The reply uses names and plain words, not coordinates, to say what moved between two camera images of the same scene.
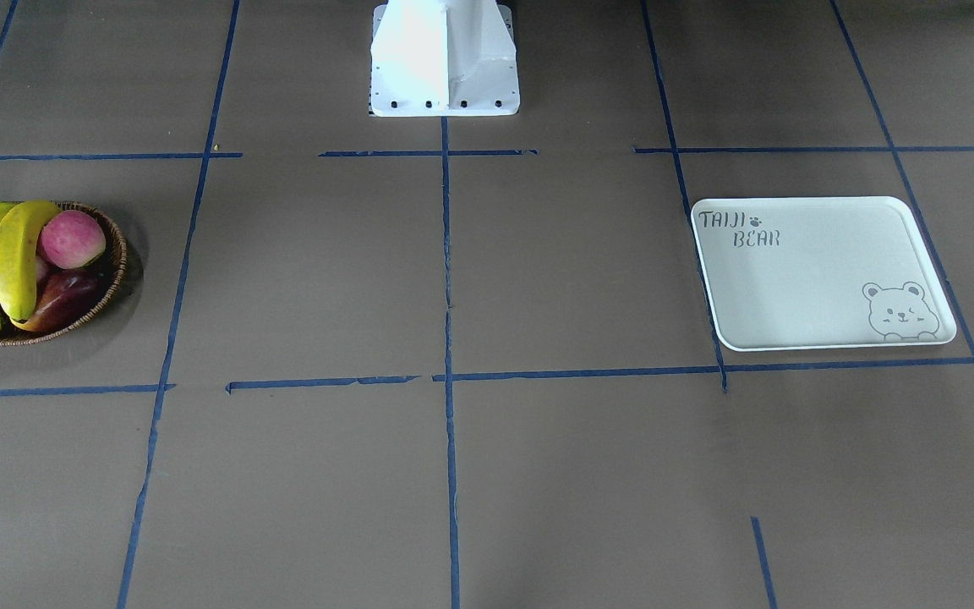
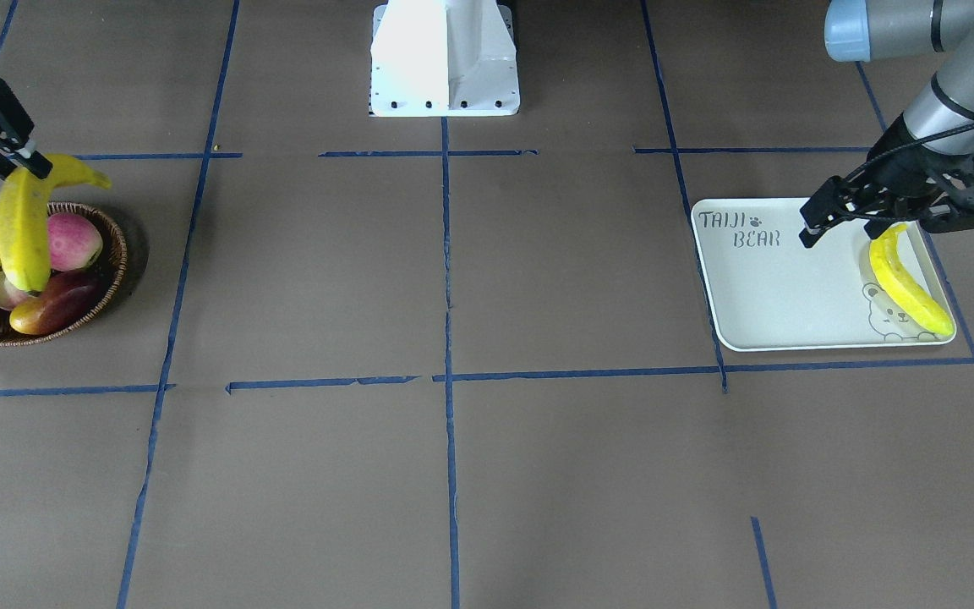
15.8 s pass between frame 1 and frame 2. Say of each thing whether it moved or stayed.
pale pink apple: moved
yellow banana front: moved
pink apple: stayed
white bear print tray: stayed
